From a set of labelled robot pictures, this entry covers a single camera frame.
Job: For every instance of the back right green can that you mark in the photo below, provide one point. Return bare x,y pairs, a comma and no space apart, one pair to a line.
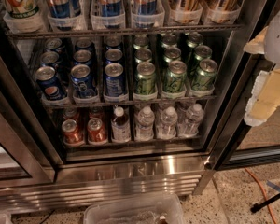
194,39

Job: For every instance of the back right red can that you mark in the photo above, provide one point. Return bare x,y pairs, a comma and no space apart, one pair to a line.
96,112

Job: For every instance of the front middle green can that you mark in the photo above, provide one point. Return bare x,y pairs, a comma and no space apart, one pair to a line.
174,79

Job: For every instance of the second row middle green can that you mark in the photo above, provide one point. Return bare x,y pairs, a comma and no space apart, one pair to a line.
171,54

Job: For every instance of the left red bull can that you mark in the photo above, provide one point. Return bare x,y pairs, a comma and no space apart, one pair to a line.
62,9

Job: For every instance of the front right red can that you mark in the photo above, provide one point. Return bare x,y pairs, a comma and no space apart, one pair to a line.
96,130

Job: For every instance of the black stand leg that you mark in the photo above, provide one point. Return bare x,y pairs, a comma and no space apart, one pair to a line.
257,206

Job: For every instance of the white 7up can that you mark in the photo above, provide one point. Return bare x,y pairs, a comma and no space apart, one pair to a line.
21,9

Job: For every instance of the back left red can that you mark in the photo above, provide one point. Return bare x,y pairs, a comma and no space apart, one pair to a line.
71,113

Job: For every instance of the clear water bottle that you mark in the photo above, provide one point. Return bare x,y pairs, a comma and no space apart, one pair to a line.
144,124
190,120
166,128

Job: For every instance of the middle wire shelf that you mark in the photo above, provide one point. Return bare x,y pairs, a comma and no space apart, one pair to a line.
66,102

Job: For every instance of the second row right pepsi can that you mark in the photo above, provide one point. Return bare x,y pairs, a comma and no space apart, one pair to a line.
114,56

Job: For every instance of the stainless steel fridge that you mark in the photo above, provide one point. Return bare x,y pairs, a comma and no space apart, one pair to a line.
181,165

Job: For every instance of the back middle green can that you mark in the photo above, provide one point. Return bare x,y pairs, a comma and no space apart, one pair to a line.
168,40

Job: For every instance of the dark drink bottle white cap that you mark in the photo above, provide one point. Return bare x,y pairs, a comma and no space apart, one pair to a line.
120,125

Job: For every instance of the second row pepsi can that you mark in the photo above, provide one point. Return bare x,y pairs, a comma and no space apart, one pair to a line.
114,56
83,57
52,59

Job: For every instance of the front left green can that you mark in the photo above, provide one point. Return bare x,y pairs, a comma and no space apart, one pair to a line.
145,78

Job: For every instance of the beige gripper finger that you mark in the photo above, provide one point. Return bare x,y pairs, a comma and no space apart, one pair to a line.
265,98
257,44

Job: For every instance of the second row left green can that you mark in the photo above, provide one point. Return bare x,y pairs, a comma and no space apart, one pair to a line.
143,55

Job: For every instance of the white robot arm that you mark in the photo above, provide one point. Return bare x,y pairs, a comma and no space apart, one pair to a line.
272,41

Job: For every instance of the middle clear water bottle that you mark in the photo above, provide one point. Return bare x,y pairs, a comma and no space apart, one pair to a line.
166,128

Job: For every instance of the front right green can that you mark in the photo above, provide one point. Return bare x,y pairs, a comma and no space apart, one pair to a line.
204,75

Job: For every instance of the left clear water bottle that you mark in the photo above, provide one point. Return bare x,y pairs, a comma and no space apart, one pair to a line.
144,124

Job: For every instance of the top wire shelf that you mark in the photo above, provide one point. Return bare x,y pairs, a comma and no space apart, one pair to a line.
128,31

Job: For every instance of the second row right green can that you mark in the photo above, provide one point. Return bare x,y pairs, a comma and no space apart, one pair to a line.
200,53

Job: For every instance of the wire shelf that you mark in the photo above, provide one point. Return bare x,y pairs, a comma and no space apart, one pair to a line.
128,31
66,102

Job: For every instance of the second row green can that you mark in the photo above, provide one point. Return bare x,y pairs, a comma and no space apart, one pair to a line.
200,53
171,54
143,55

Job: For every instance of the second row middle pepsi can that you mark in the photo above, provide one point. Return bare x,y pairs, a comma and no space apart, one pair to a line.
83,57

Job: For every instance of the back left green can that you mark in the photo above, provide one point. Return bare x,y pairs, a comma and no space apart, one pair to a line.
141,42

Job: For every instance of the middle red bull can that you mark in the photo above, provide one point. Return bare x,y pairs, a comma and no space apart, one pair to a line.
109,0

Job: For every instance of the clear plastic bin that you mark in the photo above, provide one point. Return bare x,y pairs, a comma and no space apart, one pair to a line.
143,209

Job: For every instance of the right clear water bottle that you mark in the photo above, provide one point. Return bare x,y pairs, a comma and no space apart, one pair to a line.
190,120

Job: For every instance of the front left red can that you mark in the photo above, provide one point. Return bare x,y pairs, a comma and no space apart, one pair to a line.
71,132

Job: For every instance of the second row left pepsi can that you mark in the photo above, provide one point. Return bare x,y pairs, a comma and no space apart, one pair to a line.
52,59

